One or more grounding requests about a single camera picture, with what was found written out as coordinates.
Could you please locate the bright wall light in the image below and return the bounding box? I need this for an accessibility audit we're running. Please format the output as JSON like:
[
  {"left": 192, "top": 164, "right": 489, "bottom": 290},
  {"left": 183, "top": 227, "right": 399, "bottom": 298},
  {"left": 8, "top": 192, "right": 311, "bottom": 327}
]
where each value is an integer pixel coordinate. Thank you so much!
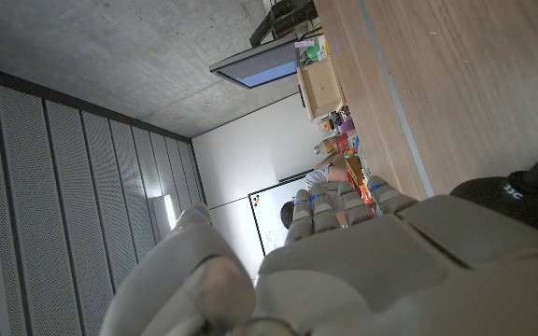
[{"left": 163, "top": 194, "right": 177, "bottom": 231}]

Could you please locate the black computer monitor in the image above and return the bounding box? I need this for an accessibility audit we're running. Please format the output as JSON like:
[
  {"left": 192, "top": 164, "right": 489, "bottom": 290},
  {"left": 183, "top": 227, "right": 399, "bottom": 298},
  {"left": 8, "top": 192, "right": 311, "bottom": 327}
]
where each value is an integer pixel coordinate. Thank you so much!
[{"left": 209, "top": 0, "right": 319, "bottom": 90}]

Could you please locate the clear plastic bottle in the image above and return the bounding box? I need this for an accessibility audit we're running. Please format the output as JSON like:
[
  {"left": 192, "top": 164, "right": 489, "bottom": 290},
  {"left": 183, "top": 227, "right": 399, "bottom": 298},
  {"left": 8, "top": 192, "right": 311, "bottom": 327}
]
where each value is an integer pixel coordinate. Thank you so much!
[{"left": 314, "top": 137, "right": 338, "bottom": 156}]

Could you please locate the small black round device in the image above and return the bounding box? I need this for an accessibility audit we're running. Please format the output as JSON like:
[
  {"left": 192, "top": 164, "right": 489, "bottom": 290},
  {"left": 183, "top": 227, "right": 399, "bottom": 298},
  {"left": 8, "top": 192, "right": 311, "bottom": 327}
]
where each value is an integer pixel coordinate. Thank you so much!
[{"left": 450, "top": 134, "right": 538, "bottom": 235}]

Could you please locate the seated person in grey t-shirt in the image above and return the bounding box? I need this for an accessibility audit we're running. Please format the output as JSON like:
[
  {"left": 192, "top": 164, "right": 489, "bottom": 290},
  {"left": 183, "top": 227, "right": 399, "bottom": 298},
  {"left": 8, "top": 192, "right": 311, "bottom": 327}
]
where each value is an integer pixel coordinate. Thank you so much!
[{"left": 280, "top": 162, "right": 350, "bottom": 231}]

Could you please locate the red labelled tin can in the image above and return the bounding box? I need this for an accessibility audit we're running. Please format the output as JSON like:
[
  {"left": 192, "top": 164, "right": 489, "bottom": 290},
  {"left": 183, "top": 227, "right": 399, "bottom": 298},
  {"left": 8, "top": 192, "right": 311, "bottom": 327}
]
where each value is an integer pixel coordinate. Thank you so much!
[{"left": 333, "top": 133, "right": 353, "bottom": 155}]

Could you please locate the whiteboard with black frame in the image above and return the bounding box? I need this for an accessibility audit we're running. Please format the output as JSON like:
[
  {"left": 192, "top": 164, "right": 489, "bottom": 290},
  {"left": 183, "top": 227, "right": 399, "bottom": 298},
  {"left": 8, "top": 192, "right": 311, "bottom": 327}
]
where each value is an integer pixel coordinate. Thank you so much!
[{"left": 248, "top": 173, "right": 313, "bottom": 257}]

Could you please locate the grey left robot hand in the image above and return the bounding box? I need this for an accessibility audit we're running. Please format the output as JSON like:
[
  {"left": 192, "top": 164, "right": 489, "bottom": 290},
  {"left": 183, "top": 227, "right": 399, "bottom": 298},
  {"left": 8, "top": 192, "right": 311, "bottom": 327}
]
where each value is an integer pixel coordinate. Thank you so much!
[{"left": 100, "top": 175, "right": 538, "bottom": 336}]

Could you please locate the light wooden box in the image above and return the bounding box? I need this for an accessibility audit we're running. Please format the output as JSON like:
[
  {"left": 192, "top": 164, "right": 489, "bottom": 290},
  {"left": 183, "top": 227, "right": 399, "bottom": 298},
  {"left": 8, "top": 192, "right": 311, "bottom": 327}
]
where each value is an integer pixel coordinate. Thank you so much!
[{"left": 296, "top": 58, "right": 345, "bottom": 121}]

